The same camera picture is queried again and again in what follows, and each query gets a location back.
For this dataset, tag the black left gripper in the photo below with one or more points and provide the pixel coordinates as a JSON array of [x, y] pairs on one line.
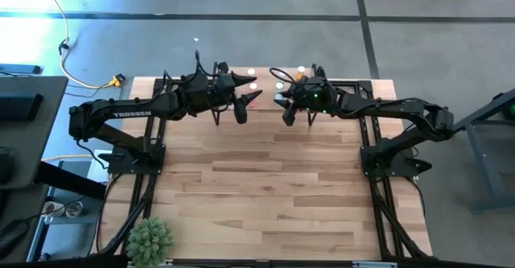
[[205, 93]]

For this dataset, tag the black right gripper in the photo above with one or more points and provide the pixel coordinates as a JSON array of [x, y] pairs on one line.
[[314, 95]]

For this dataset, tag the small teal pill bottle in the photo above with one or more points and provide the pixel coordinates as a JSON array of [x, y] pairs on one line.
[[278, 97], [279, 85]]

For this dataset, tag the small orange pill bottle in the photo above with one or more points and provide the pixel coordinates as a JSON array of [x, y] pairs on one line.
[[301, 70]]

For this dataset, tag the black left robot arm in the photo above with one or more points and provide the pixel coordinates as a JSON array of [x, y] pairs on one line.
[[120, 113]]

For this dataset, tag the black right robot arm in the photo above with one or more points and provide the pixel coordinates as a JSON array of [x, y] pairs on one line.
[[382, 109]]

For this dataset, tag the green artificial plant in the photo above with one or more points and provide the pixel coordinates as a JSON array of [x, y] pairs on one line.
[[149, 242]]

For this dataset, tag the black metal beam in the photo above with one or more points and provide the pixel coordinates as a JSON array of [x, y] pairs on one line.
[[68, 179]]

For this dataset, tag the glass cup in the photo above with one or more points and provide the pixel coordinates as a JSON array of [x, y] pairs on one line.
[[74, 209]]

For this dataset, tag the grey desk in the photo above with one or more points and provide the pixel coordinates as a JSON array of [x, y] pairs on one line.
[[36, 139]]

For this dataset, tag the white cup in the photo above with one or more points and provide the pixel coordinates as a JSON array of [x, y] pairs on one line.
[[53, 209]]

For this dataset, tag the black rectangular device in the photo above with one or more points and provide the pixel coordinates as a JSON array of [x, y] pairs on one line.
[[20, 106]]

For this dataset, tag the black flat bar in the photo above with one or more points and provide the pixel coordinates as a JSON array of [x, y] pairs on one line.
[[20, 68]]

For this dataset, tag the wooden shelf black metal frame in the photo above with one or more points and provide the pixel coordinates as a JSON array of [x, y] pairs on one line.
[[265, 103]]

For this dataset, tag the black left wrist camera housing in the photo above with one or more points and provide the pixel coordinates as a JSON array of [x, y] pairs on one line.
[[222, 67]]

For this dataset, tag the black aluminium rig frame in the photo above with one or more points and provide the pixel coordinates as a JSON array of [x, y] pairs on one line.
[[365, 86]]

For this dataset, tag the blue-grey metal table frame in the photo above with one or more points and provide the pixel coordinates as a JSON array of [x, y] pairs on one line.
[[479, 171]]

